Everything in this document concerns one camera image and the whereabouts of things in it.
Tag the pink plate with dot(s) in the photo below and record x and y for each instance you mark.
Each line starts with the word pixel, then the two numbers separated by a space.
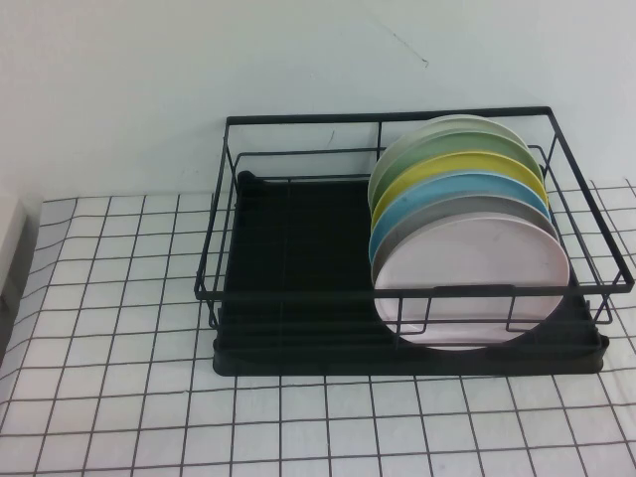
pixel 472 258

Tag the blue plate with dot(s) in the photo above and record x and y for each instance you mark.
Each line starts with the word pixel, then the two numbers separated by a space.
pixel 427 196

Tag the yellow plate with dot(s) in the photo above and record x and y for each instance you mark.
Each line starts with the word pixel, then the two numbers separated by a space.
pixel 447 168

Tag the green plate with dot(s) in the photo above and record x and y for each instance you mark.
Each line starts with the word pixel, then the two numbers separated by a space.
pixel 447 145

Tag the pale whitish plate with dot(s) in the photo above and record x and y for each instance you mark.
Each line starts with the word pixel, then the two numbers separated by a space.
pixel 457 123

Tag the grey plate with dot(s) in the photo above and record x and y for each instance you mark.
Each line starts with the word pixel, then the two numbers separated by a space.
pixel 497 206

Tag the black plastic drip tray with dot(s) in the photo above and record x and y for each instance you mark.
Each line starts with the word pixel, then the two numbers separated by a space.
pixel 298 238

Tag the white black-grid tablecloth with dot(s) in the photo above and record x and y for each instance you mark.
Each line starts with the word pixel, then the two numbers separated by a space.
pixel 149 397

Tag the white box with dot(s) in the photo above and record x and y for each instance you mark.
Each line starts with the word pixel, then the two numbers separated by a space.
pixel 10 238

